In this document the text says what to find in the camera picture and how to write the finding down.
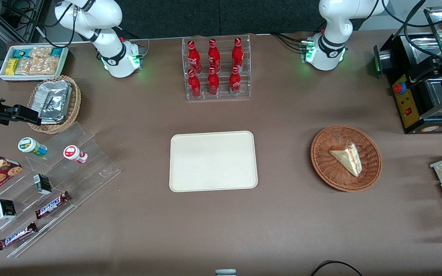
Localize triangle sandwich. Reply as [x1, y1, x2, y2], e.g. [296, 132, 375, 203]
[329, 143, 361, 177]

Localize light wicker basket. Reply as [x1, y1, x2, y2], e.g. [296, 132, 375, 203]
[27, 75, 82, 134]

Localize brown wicker basket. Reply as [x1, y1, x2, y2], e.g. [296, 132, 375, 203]
[310, 125, 383, 192]

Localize cream plastic tray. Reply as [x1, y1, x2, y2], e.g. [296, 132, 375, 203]
[169, 131, 259, 192]

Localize green lidded white cup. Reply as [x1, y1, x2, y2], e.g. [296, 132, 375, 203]
[17, 137, 48, 158]

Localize black glass display warmer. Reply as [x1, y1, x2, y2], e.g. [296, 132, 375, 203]
[373, 6, 442, 135]

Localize white rectangular snack bin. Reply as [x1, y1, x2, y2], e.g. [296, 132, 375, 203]
[0, 44, 69, 82]

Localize silver foil packs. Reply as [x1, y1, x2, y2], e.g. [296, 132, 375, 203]
[36, 80, 73, 125]

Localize yellow snack pack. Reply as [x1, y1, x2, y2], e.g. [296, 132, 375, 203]
[5, 58, 19, 76]

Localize clear rice cracker pack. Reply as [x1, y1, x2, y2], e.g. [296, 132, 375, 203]
[28, 46, 53, 59]
[37, 56, 61, 76]
[15, 57, 40, 76]

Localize red lidded white cup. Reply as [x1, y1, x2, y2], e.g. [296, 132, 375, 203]
[63, 145, 89, 165]

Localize small black carton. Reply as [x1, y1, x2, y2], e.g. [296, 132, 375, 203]
[33, 173, 53, 196]
[0, 199, 17, 220]

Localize clear acrylic stepped stand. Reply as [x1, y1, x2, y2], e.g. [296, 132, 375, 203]
[0, 122, 122, 258]

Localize brown snickers bar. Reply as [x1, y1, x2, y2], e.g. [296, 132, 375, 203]
[35, 191, 71, 220]
[0, 222, 38, 251]

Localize black equipment shelf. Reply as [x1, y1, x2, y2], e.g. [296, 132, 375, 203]
[0, 0, 46, 43]

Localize red cola bottle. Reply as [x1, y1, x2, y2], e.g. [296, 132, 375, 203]
[187, 40, 203, 74]
[187, 69, 202, 99]
[231, 37, 244, 72]
[229, 66, 242, 96]
[207, 67, 221, 96]
[208, 39, 221, 73]

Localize clear acrylic bottle rack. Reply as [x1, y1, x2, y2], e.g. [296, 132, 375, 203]
[182, 34, 252, 101]

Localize black hanging arm cable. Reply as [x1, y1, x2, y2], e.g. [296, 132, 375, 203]
[381, 0, 442, 59]

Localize black base cable bundle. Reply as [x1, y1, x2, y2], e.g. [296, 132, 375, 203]
[270, 32, 307, 53]

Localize black looped cable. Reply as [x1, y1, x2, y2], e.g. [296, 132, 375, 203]
[310, 260, 364, 276]

